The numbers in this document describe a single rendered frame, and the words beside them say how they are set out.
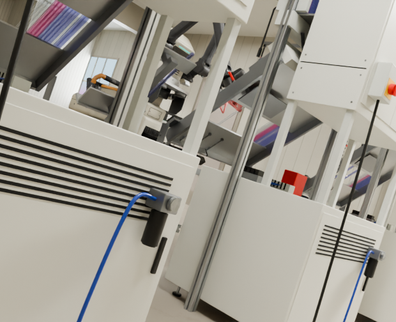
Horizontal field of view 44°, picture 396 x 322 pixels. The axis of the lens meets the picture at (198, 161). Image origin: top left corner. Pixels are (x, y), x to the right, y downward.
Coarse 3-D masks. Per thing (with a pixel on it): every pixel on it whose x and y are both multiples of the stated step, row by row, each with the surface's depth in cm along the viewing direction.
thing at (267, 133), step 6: (264, 126) 271; (270, 126) 272; (276, 126) 274; (258, 132) 274; (264, 132) 276; (270, 132) 278; (276, 132) 280; (258, 138) 280; (264, 138) 282; (270, 138) 284; (264, 144) 289
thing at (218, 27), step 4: (216, 24) 269; (220, 24) 267; (216, 28) 268; (220, 28) 267; (216, 32) 268; (220, 32) 266; (216, 36) 267; (220, 36) 266; (216, 40) 267; (216, 44) 266; (216, 48) 266; (228, 64) 262; (228, 68) 264
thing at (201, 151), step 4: (176, 140) 254; (176, 144) 254; (180, 144) 255; (200, 148) 269; (200, 152) 267; (204, 152) 271; (208, 152) 275; (212, 152) 278; (208, 156) 273; (212, 156) 276; (216, 156) 280; (220, 156) 284; (220, 160) 281; (224, 160) 285; (228, 160) 289; (232, 160) 293; (228, 164) 288
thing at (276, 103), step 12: (288, 72) 231; (252, 84) 232; (276, 84) 237; (288, 84) 239; (240, 96) 238; (252, 96) 234; (276, 96) 246; (264, 108) 245; (276, 108) 248; (300, 108) 261; (276, 120) 266; (300, 120) 273
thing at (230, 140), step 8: (208, 120) 250; (208, 128) 256; (216, 128) 258; (224, 128) 260; (208, 136) 262; (216, 136) 264; (224, 136) 267; (232, 136) 269; (240, 136) 271; (200, 144) 268; (208, 144) 270; (216, 144) 272; (224, 144) 275; (232, 144) 277; (256, 144) 284; (216, 152) 280; (224, 152) 282; (232, 152) 285; (256, 152) 292
